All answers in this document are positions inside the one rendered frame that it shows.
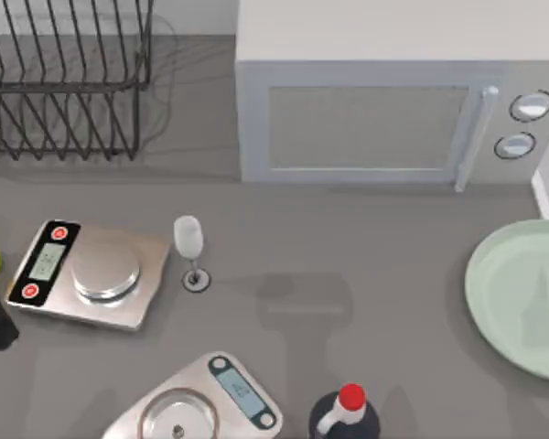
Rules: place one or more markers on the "clear wine glass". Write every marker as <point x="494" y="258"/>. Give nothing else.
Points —
<point x="188" y="242"/>

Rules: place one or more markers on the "microwave oven door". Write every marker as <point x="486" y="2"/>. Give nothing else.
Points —
<point x="366" y="128"/>

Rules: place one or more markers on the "silver scale with black panel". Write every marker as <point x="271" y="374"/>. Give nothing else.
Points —
<point x="91" y="274"/>

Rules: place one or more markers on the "silver scale with bowl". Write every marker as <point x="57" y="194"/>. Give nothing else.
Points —
<point x="196" y="402"/>

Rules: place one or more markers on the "dark bottle with red cap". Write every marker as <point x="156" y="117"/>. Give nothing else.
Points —
<point x="345" y="416"/>

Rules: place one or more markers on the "pale microwave oven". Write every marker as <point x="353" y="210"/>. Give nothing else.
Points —
<point x="393" y="41"/>

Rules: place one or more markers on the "small microwave knob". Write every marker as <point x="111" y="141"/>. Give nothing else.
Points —
<point x="514" y="145"/>

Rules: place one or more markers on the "pale green plate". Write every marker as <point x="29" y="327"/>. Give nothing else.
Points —
<point x="517" y="297"/>

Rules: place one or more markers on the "large microwave knob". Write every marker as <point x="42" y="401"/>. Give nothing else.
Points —
<point x="530" y="106"/>

